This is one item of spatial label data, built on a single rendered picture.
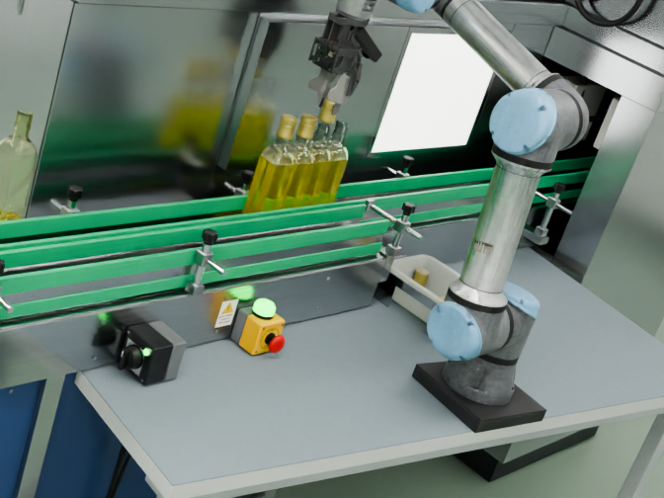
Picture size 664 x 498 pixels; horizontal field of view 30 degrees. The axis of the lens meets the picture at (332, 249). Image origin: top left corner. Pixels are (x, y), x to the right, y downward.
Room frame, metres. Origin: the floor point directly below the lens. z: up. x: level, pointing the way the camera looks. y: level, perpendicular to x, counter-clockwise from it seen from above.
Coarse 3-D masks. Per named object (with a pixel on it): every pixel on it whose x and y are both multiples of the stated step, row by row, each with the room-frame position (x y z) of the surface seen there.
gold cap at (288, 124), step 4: (284, 116) 2.41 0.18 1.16; (288, 116) 2.42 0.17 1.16; (292, 116) 2.43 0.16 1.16; (284, 120) 2.40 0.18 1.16; (288, 120) 2.40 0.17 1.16; (292, 120) 2.40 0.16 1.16; (296, 120) 2.41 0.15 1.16; (280, 124) 2.41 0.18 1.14; (284, 124) 2.40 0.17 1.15; (288, 124) 2.40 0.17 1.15; (292, 124) 2.40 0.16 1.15; (280, 128) 2.40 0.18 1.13; (284, 128) 2.40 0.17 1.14; (288, 128) 2.40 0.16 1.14; (292, 128) 2.41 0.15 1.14; (280, 132) 2.40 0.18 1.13; (284, 132) 2.40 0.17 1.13; (288, 132) 2.40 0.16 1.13; (292, 132) 2.41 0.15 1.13; (280, 136) 2.40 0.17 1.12; (284, 136) 2.40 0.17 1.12; (288, 136) 2.40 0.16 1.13; (292, 136) 2.41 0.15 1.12
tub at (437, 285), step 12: (396, 264) 2.64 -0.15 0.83; (408, 264) 2.68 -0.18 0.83; (420, 264) 2.72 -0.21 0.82; (432, 264) 2.73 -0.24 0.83; (444, 264) 2.72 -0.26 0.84; (408, 276) 2.69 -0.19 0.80; (432, 276) 2.72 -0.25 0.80; (444, 276) 2.70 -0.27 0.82; (456, 276) 2.69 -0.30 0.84; (420, 288) 2.55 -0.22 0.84; (432, 288) 2.71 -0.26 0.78; (444, 288) 2.69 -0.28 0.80
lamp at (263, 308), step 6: (258, 300) 2.20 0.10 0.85; (264, 300) 2.20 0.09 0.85; (270, 300) 2.21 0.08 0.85; (258, 306) 2.18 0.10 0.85; (264, 306) 2.18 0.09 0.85; (270, 306) 2.19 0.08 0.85; (252, 312) 2.19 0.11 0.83; (258, 312) 2.18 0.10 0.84; (264, 312) 2.18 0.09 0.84; (270, 312) 2.18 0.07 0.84; (264, 318) 2.18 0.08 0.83; (270, 318) 2.19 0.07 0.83
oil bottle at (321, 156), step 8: (312, 144) 2.50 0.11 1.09; (312, 152) 2.48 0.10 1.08; (320, 152) 2.49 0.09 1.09; (328, 152) 2.51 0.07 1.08; (320, 160) 2.49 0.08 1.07; (328, 160) 2.51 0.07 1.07; (312, 168) 2.48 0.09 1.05; (320, 168) 2.49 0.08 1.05; (312, 176) 2.48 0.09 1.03; (320, 176) 2.50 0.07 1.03; (312, 184) 2.49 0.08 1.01; (320, 184) 2.51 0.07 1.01; (304, 192) 2.48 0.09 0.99; (312, 192) 2.49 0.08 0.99; (304, 200) 2.48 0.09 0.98; (312, 200) 2.50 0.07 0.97
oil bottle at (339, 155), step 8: (328, 144) 2.54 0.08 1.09; (336, 152) 2.53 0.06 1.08; (344, 152) 2.55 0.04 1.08; (336, 160) 2.53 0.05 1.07; (344, 160) 2.55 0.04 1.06; (328, 168) 2.52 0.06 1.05; (336, 168) 2.54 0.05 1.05; (344, 168) 2.56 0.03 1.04; (328, 176) 2.52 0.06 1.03; (336, 176) 2.54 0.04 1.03; (328, 184) 2.53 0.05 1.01; (336, 184) 2.55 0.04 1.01; (320, 192) 2.52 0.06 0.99; (328, 192) 2.54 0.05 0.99; (336, 192) 2.56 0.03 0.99; (320, 200) 2.52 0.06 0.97; (328, 200) 2.54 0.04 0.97
